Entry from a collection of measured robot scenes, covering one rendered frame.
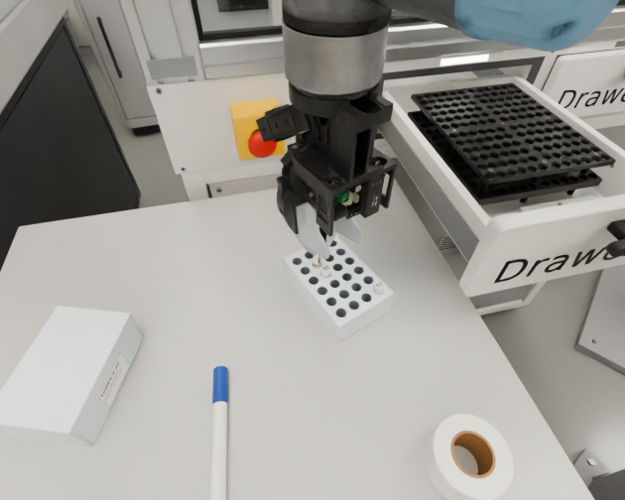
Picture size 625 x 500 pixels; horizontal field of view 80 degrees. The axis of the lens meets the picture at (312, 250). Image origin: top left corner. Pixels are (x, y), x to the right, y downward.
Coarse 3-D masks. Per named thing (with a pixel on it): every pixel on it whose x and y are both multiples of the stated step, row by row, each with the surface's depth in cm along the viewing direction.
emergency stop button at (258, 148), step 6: (258, 132) 52; (252, 138) 52; (258, 138) 51; (252, 144) 52; (258, 144) 52; (264, 144) 52; (270, 144) 52; (276, 144) 53; (252, 150) 52; (258, 150) 53; (264, 150) 53; (270, 150) 53; (258, 156) 53; (264, 156) 54
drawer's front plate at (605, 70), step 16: (560, 64) 61; (576, 64) 61; (592, 64) 62; (608, 64) 62; (624, 64) 63; (560, 80) 63; (576, 80) 63; (592, 80) 64; (608, 80) 65; (624, 80) 66; (560, 96) 65; (576, 96) 66; (592, 96) 67; (624, 96) 68; (576, 112) 68; (592, 112) 69; (608, 112) 70
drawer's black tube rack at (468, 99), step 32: (416, 96) 58; (448, 96) 57; (480, 96) 58; (512, 96) 57; (448, 128) 52; (480, 128) 51; (512, 128) 52; (544, 128) 51; (448, 160) 51; (480, 160) 46; (512, 160) 47; (544, 160) 46; (480, 192) 47; (512, 192) 47; (544, 192) 48
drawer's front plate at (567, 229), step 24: (504, 216) 35; (528, 216) 35; (552, 216) 35; (576, 216) 36; (600, 216) 36; (624, 216) 38; (480, 240) 37; (504, 240) 36; (528, 240) 37; (552, 240) 38; (576, 240) 39; (600, 240) 40; (480, 264) 38; (504, 264) 39; (528, 264) 40; (600, 264) 44; (480, 288) 41; (504, 288) 43
